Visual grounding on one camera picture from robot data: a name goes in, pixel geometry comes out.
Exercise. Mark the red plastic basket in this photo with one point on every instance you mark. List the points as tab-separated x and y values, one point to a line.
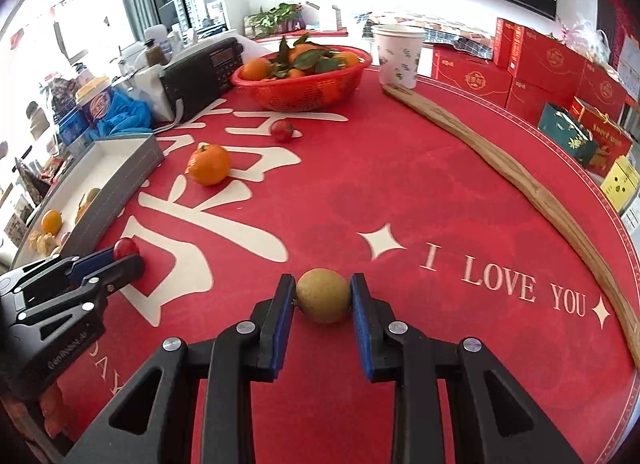
305	91

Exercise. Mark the round tub with cream lid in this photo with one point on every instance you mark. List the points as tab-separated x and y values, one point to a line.
95	101

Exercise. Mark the pile of snack packets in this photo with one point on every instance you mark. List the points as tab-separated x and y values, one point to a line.
27	194

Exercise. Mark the red cherry tomato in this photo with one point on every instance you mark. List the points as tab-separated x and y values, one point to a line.
125	247
282	130

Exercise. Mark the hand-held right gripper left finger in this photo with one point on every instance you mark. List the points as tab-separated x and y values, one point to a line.
284	329

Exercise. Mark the brown kiwi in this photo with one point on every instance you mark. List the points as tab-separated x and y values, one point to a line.
93	195
323	295

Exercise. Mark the white paper cup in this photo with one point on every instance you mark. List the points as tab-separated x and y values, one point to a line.
398	56

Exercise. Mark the red gift box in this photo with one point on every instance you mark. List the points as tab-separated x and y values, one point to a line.
470	71
547	59
506	41
525	101
602	86

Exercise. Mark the white ceramic container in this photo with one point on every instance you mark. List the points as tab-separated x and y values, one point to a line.
150	89

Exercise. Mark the red gift bag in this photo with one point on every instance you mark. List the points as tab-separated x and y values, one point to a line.
607	136

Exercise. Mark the plaid cloth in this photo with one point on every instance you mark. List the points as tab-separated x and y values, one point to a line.
450	36

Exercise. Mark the blue carton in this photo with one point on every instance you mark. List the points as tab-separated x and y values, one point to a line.
75	131

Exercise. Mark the person's left hand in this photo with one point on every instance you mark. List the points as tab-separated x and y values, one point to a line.
54	411

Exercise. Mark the leafy orange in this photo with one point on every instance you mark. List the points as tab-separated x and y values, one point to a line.
256	69
296	73
304	52
349	60

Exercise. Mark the red wall hanging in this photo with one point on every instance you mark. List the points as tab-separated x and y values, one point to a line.
617	4

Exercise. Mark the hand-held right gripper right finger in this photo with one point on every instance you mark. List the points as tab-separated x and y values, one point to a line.
361	329

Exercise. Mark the yellow carton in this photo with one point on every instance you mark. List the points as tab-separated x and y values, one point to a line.
622	184

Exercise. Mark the clear plastic bottle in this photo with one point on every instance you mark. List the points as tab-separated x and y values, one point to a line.
182	35

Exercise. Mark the white carton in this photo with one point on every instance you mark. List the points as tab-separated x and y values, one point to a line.
325	16

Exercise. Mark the brown bottle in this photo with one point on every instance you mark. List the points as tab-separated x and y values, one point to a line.
156	53

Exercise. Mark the green gift bag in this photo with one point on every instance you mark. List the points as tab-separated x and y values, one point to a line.
565	134

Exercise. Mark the black radio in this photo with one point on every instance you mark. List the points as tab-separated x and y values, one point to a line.
200	79

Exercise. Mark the wall calendar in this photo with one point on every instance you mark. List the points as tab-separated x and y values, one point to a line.
630	58

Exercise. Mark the white plastic bag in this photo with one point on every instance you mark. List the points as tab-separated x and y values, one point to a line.
585	39

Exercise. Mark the green potted plant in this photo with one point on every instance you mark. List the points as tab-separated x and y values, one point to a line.
275	19

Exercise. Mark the grey box with white inside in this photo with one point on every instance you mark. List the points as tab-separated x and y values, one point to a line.
120	179

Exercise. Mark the orange with green stem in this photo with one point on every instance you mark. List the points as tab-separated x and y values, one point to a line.
209	165

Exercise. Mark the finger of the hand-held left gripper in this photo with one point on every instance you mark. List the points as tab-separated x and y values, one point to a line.
92	261
122	271

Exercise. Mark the red printed tablecloth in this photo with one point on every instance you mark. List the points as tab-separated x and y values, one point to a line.
400	184

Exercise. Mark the blue cloth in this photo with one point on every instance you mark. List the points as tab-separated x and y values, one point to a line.
125	114

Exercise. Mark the long curved wooden stick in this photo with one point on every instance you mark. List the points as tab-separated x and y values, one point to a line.
525	184

